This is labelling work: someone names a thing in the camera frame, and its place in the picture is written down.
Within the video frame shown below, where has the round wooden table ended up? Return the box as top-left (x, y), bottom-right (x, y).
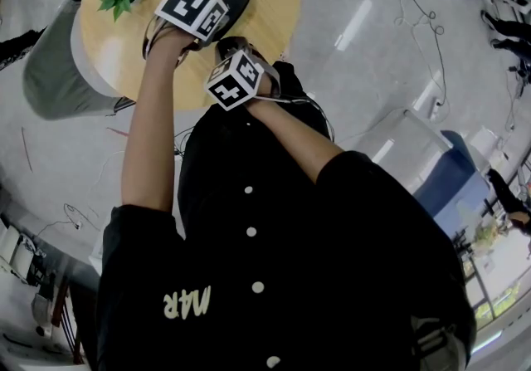
top-left (78, 0), bottom-right (302, 111)

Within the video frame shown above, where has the glass window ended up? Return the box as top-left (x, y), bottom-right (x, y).
top-left (455, 178), bottom-right (531, 333)

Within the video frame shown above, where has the grey shell chair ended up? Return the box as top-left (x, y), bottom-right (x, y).
top-left (22, 0), bottom-right (136, 120)

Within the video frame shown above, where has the person's black buttoned jacket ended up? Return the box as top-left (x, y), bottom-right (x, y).
top-left (95, 61), bottom-right (478, 371)

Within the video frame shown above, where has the white and blue partition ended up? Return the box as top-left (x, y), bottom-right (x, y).
top-left (364, 107), bottom-right (494, 246)

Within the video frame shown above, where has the person's right forearm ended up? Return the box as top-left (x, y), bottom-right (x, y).
top-left (244, 101), bottom-right (345, 186)

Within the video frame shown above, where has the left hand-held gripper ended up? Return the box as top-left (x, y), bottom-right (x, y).
top-left (143, 0), bottom-right (231, 57)

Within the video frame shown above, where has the person's left forearm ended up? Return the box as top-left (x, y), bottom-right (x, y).
top-left (121, 24), bottom-right (196, 212)

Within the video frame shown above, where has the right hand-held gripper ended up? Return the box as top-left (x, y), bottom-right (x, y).
top-left (204, 36), bottom-right (282, 112)

